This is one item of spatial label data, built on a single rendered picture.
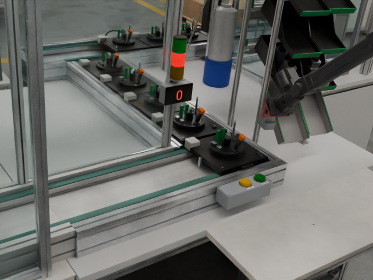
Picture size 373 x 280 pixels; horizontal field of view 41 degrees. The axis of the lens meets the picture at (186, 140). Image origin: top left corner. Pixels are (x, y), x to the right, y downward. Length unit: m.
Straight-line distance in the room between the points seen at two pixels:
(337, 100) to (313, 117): 1.08
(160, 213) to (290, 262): 0.45
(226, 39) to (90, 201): 1.40
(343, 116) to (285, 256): 1.88
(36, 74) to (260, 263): 0.91
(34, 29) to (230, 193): 0.91
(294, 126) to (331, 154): 0.31
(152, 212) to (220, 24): 1.40
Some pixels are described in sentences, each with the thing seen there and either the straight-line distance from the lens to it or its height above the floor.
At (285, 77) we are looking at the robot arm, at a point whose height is 1.32.
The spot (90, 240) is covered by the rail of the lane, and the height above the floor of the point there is 0.91.
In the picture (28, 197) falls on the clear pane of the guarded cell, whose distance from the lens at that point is 1.37.
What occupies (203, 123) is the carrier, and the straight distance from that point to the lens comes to 2.14.
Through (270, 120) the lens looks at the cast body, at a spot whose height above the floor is 1.12.
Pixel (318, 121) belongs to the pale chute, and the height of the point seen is 1.03.
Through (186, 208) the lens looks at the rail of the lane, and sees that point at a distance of 1.74.
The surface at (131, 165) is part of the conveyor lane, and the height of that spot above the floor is 0.95.
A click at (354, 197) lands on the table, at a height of 0.86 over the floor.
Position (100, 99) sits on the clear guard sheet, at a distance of 1.75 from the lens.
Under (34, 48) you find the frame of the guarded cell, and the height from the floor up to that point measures 1.55.
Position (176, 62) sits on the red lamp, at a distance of 1.80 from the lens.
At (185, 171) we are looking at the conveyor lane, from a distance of 1.92.
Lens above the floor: 1.93
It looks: 28 degrees down
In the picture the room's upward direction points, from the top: 6 degrees clockwise
